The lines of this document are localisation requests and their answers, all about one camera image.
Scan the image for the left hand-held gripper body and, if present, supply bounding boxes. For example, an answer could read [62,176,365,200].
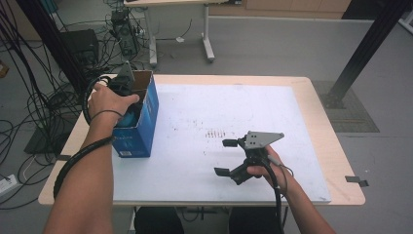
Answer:
[108,60,136,98]

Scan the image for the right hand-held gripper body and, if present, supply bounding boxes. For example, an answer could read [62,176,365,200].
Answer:
[228,130,286,186]

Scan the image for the blue bottle with white cap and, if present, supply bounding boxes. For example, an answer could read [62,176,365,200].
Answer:
[116,103,143,129]

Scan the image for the blue cardboard box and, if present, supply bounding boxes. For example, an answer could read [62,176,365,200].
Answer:
[111,69,161,159]

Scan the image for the person's left hand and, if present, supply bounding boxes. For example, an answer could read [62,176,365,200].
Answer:
[88,82,141,124]

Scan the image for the person's right hand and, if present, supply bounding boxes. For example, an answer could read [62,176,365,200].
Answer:
[245,144,295,196]

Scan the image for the white table mat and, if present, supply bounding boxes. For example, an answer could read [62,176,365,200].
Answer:
[111,83,332,205]

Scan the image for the black box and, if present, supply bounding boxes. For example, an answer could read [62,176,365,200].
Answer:
[59,28,100,66]

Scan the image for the person's right leg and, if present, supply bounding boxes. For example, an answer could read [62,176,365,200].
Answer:
[228,207,281,234]

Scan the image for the person's leg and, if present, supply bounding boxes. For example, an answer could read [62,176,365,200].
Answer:
[133,207,185,234]
[228,207,281,234]

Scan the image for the person's left leg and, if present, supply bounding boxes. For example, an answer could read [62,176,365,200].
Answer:
[133,207,185,234]

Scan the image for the white desk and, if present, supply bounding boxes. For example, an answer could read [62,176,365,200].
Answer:
[124,0,244,68]

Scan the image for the grey floor mat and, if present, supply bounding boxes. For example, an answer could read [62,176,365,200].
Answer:
[311,80,381,134]

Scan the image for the brown cardboard piece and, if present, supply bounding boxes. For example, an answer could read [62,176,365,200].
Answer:
[0,59,11,79]

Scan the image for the white power strip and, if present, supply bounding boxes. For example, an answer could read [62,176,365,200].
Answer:
[0,174,19,198]

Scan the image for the thin grey cable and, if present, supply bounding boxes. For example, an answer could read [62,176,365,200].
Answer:
[267,154,295,196]

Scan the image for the grey hair tie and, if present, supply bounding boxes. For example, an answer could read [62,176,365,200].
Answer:
[90,109,125,123]

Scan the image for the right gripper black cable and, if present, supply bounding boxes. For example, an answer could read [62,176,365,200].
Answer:
[259,159,287,234]

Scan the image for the black metal post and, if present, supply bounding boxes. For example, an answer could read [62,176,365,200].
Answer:
[320,0,413,110]
[15,0,91,96]

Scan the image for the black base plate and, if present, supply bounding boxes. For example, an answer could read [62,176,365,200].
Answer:
[23,119,80,156]

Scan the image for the tangle of black cables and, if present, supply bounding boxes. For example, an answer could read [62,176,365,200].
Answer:
[0,0,154,211]

